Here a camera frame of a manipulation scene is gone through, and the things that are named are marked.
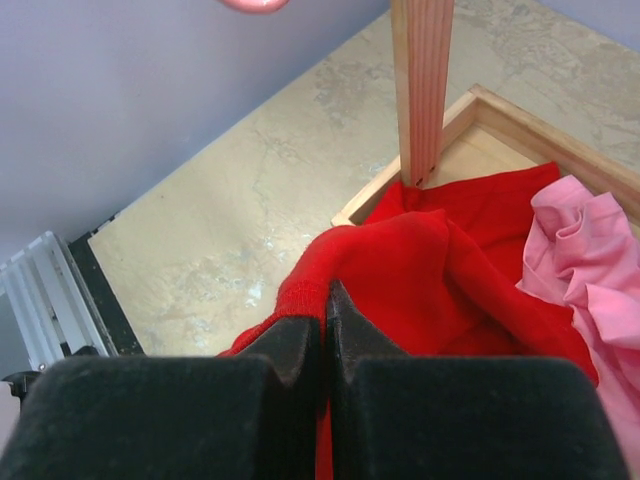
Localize pink wire hanger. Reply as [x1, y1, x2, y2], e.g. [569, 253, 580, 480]
[221, 0, 289, 15]

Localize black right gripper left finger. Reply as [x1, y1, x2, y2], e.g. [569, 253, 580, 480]
[1, 317, 321, 479]

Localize wooden clothes rack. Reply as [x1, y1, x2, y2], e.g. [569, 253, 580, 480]
[331, 1, 639, 229]

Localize red t shirt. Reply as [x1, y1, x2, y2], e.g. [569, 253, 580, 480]
[223, 163, 598, 479]

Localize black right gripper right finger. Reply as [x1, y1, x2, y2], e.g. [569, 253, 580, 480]
[327, 281, 631, 479]

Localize pink t shirt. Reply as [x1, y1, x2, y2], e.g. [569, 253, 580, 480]
[518, 175, 639, 472]

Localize aluminium frame rail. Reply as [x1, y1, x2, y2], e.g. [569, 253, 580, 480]
[1, 231, 144, 400]

